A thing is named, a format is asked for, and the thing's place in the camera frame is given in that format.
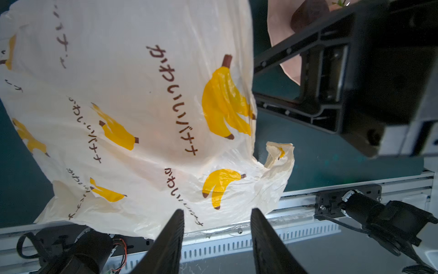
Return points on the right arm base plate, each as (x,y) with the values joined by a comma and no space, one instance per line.
(353,202)

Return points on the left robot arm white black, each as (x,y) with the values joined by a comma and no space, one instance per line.
(70,264)

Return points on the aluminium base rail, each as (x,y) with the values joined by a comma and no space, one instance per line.
(292,220)

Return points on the cream banana print plastic bag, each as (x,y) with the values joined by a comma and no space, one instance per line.
(137,120)

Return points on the pink wavy fruit plate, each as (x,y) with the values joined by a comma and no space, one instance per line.
(280,15)

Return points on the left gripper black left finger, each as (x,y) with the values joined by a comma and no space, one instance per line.
(165,254)

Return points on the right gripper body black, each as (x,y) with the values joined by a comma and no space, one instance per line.
(396,112)

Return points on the dark purple plum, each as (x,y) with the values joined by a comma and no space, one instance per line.
(307,13)

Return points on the green table mat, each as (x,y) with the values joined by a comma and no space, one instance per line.
(325,161)

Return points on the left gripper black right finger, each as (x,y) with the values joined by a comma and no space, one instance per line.
(270,254)

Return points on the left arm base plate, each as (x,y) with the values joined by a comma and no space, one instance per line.
(108,251)

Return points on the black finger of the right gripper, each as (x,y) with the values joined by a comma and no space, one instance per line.
(323,117)
(316,35)

